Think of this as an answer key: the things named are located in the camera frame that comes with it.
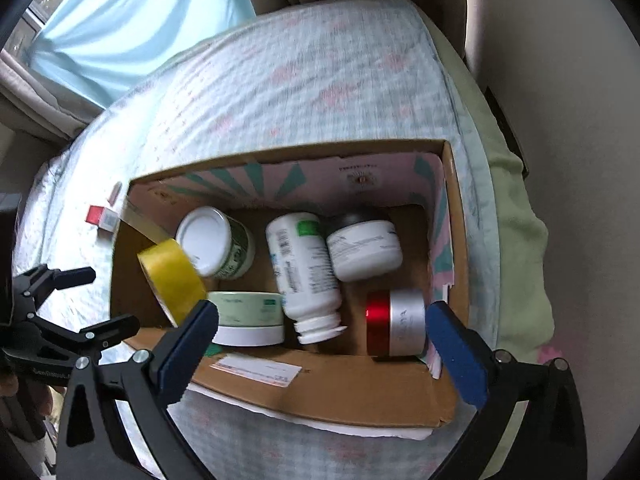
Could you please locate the round jar grey lid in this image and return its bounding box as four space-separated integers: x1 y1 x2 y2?
205 291 286 348

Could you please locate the white pill bottle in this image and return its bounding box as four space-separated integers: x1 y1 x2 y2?
265 212 349 345

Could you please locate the person's left hand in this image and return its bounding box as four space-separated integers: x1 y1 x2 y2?
0 372 53 443

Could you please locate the dark bed frame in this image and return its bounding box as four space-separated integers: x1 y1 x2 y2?
482 85 531 177

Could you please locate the green mattress sheet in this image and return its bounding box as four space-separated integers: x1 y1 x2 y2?
425 20 557 480

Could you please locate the pink box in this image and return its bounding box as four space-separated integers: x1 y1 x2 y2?
86 204 121 236

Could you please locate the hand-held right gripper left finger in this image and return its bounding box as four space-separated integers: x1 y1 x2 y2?
57 300 219 480

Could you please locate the green jar white lid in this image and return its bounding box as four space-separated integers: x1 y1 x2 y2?
175 206 256 280

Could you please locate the white jar dark lid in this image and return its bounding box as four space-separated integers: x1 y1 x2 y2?
326 211 404 283

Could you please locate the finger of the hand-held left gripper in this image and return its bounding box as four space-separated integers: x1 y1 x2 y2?
11 264 97 314
30 315 141 362

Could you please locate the cardboard box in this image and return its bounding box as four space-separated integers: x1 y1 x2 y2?
109 139 471 429

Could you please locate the window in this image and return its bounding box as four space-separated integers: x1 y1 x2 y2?
0 0 77 52

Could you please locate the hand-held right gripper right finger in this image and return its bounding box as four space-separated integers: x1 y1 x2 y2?
426 301 587 480

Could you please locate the light blue cloth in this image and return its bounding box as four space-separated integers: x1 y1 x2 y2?
25 0 257 112

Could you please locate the left beige curtain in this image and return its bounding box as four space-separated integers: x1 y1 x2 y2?
0 50 109 144

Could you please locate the red and silver jar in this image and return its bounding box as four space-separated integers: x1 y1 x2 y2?
365 289 429 359

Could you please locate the yellow tape roll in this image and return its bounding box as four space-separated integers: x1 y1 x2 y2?
137 238 208 329

